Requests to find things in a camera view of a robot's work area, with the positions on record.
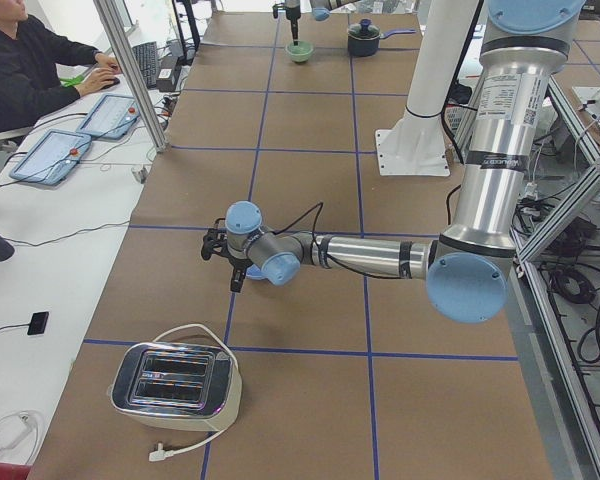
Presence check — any black keyboard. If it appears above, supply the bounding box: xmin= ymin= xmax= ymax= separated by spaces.
xmin=132 ymin=41 xmax=159 ymax=89

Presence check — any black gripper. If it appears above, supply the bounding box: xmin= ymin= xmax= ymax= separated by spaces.
xmin=201 ymin=227 xmax=248 ymax=293
xmin=272 ymin=0 xmax=301 ymax=46

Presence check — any green bowl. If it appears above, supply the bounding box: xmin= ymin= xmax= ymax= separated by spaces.
xmin=285 ymin=40 xmax=314 ymax=64

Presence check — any blue teach pendant near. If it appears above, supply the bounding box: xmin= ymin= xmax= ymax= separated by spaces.
xmin=9 ymin=129 xmax=92 ymax=186

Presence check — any brown paper table cover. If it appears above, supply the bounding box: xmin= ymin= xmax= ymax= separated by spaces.
xmin=31 ymin=13 xmax=579 ymax=479

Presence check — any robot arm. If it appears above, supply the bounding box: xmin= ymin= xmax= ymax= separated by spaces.
xmin=201 ymin=1 xmax=582 ymax=323
xmin=272 ymin=0 xmax=357 ymax=46

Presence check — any blue teach pendant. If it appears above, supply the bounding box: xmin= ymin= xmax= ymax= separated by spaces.
xmin=76 ymin=94 xmax=140 ymax=140
xmin=9 ymin=129 xmax=92 ymax=186

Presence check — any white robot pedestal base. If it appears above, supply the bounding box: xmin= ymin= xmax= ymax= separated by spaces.
xmin=375 ymin=0 xmax=483 ymax=177

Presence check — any white chrome toaster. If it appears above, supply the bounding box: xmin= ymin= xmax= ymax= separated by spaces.
xmin=110 ymin=342 xmax=242 ymax=432

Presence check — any white toaster power cable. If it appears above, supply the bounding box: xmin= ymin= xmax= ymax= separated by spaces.
xmin=147 ymin=323 xmax=242 ymax=462

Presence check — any aluminium frame post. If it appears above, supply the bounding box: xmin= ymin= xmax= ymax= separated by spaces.
xmin=93 ymin=0 xmax=168 ymax=153

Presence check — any small black square device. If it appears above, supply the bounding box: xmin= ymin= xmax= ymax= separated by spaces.
xmin=27 ymin=311 xmax=49 ymax=336

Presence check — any blue teach pendant far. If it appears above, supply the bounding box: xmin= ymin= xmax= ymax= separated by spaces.
xmin=76 ymin=94 xmax=140 ymax=140

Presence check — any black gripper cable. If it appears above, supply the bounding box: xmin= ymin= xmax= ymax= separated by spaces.
xmin=269 ymin=201 xmax=406 ymax=279

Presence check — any blue bowl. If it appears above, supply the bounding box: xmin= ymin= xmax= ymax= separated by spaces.
xmin=246 ymin=265 xmax=266 ymax=281

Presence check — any seated person in black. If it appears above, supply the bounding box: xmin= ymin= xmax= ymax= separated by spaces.
xmin=0 ymin=1 xmax=121 ymax=132

